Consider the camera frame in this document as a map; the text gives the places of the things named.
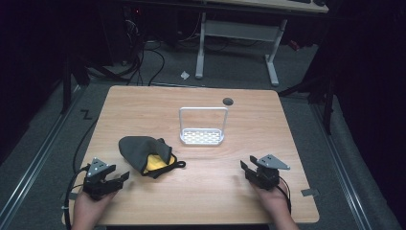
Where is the thin black floor cable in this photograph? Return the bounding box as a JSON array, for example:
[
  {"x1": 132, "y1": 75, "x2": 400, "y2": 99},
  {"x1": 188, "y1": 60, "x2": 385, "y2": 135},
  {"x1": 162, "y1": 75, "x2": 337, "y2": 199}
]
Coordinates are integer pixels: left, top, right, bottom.
[{"x1": 72, "y1": 117, "x2": 100, "y2": 175}]

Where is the metal floor rail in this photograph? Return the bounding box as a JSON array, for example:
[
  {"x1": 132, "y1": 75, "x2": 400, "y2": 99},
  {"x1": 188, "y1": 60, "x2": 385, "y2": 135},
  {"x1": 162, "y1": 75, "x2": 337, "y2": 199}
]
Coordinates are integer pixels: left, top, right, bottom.
[
  {"x1": 311, "y1": 101, "x2": 373, "y2": 230},
  {"x1": 0, "y1": 85, "x2": 84, "y2": 226}
]

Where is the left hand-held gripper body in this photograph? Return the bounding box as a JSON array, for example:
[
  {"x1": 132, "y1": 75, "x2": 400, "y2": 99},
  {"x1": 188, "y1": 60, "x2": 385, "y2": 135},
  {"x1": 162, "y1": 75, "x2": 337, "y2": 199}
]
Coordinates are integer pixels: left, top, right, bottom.
[{"x1": 82, "y1": 157, "x2": 124, "y2": 202}]

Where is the grey drawstring bag yellow lining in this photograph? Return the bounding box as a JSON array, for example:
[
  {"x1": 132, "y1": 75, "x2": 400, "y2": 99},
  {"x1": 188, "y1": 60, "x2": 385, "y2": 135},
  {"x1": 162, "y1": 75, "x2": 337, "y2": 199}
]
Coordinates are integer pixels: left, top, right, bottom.
[{"x1": 118, "y1": 135, "x2": 187, "y2": 179}]

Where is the black metal stand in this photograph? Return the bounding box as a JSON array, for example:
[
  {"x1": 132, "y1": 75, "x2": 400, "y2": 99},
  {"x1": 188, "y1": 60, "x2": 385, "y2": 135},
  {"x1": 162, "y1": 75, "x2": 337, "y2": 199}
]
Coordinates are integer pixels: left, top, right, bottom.
[
  {"x1": 277, "y1": 71, "x2": 337, "y2": 136},
  {"x1": 59, "y1": 52, "x2": 92, "y2": 115}
]

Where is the white-legged desk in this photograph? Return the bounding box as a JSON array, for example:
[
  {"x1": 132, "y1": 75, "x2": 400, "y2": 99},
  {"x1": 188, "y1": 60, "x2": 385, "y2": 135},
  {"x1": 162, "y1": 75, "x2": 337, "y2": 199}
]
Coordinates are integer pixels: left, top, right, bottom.
[{"x1": 193, "y1": 0, "x2": 329, "y2": 87}]

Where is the bundle of black cables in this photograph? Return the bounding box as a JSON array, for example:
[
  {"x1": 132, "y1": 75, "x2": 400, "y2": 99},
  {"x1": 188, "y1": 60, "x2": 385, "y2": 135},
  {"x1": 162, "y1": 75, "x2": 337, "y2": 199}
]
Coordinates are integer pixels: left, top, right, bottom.
[{"x1": 85, "y1": 12, "x2": 167, "y2": 87}]

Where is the red object under desk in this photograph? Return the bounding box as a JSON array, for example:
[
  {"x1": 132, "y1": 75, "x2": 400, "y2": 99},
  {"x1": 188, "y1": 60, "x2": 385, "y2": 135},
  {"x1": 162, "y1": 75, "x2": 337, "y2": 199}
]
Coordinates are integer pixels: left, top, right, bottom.
[{"x1": 287, "y1": 39, "x2": 302, "y2": 52}]

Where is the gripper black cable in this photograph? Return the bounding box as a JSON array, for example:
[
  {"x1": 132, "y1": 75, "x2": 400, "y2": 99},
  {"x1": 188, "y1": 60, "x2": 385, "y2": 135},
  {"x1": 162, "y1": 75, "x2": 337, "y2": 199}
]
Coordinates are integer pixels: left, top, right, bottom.
[
  {"x1": 62, "y1": 164, "x2": 92, "y2": 230},
  {"x1": 275, "y1": 175, "x2": 293, "y2": 215}
]

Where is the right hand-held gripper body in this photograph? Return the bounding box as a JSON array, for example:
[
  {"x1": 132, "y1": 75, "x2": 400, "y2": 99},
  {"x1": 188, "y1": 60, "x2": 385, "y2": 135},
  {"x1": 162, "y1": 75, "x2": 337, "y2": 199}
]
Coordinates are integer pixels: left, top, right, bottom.
[{"x1": 243, "y1": 154, "x2": 291, "y2": 192}]

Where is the person's right hand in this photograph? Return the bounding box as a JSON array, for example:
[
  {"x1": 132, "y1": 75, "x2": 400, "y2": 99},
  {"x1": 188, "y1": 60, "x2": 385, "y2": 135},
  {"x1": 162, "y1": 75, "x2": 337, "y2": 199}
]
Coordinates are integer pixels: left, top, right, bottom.
[{"x1": 250, "y1": 180, "x2": 290, "y2": 222}]

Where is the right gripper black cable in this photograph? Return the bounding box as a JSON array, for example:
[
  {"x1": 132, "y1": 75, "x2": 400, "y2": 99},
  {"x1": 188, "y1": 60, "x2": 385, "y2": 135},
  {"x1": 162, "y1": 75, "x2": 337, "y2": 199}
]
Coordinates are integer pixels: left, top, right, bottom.
[{"x1": 275, "y1": 175, "x2": 293, "y2": 215}]

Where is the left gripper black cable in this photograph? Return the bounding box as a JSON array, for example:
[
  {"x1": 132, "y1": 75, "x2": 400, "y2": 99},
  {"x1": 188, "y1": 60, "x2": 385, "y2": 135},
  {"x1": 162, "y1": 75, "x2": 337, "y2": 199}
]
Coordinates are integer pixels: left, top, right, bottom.
[{"x1": 62, "y1": 164, "x2": 92, "y2": 230}]

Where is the person's left hand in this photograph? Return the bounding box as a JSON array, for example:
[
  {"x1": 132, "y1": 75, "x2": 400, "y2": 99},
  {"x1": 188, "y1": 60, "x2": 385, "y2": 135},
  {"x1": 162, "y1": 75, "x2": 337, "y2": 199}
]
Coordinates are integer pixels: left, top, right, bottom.
[{"x1": 74, "y1": 189, "x2": 119, "y2": 224}]

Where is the white rack with handle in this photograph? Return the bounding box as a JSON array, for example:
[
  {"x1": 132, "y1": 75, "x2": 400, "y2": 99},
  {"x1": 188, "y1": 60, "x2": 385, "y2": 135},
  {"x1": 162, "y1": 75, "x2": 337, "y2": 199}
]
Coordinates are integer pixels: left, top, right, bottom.
[{"x1": 178, "y1": 105, "x2": 230, "y2": 147}]

